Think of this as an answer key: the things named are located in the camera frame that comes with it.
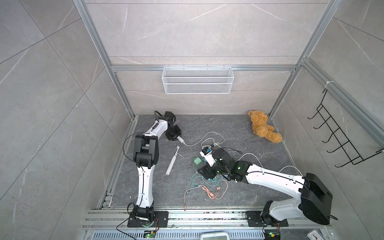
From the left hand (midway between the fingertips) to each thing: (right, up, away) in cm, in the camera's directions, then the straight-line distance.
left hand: (182, 134), depth 103 cm
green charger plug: (+10, -16, -11) cm, 22 cm away
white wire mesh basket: (+9, +37, -3) cm, 38 cm away
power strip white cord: (+51, -20, -11) cm, 56 cm away
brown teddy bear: (+51, +4, -9) cm, 52 cm away
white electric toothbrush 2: (-6, -18, -11) cm, 22 cm away
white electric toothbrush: (-2, -3, -3) cm, 5 cm away
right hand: (+14, -17, -24) cm, 32 cm away
